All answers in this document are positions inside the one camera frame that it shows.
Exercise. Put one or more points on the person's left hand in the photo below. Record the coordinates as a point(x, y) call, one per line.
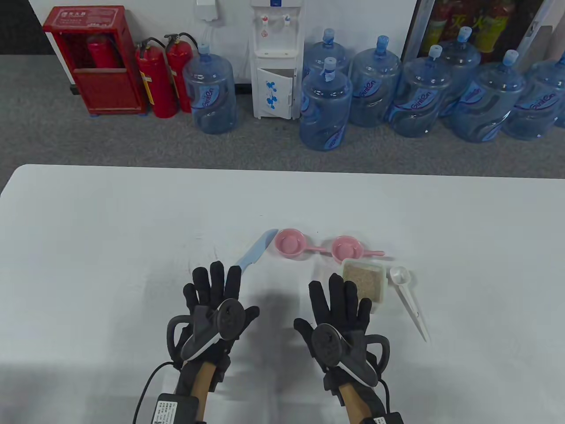
point(212, 282)

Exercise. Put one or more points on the large blue water bottle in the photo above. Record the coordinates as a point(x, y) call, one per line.
point(209, 97)

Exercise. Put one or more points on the red fire extinguisher cabinet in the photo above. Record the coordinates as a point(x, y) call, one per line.
point(106, 88)

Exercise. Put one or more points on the black labelled wrist box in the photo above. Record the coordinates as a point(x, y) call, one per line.
point(390, 418)
point(172, 410)

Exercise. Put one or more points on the red extinguisher inside cabinet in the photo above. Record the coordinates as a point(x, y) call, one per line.
point(101, 53)

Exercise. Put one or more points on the light blue plastic knife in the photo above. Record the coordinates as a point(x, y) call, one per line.
point(260, 247)

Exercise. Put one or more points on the white sesame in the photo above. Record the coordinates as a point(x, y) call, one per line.
point(364, 282)

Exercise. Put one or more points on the white wall box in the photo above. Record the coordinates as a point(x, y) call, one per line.
point(207, 9)

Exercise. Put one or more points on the white water dispenser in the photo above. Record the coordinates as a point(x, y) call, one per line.
point(273, 53)

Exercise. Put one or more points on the black grey hand controller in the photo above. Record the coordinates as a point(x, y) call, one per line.
point(229, 319)
point(327, 340)

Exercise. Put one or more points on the grey leaning panel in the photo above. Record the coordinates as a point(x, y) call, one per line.
point(540, 39)

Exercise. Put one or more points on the person's right hand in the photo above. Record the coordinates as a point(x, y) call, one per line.
point(335, 300)

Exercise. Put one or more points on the row of blue water jugs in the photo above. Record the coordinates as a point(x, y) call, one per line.
point(326, 110)

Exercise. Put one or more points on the person's right forearm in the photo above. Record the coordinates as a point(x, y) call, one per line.
point(353, 402)

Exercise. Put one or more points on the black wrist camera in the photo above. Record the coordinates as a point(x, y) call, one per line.
point(220, 375)
point(334, 388)

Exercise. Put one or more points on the clear green-rimmed container lid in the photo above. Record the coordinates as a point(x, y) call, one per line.
point(348, 265)

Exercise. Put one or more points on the person's left forearm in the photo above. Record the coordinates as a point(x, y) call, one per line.
point(204, 384)

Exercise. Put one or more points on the red fire extinguisher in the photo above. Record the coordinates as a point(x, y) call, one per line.
point(154, 84)
point(176, 66)

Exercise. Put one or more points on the white plastic coffee spoon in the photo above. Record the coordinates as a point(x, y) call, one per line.
point(399, 276)

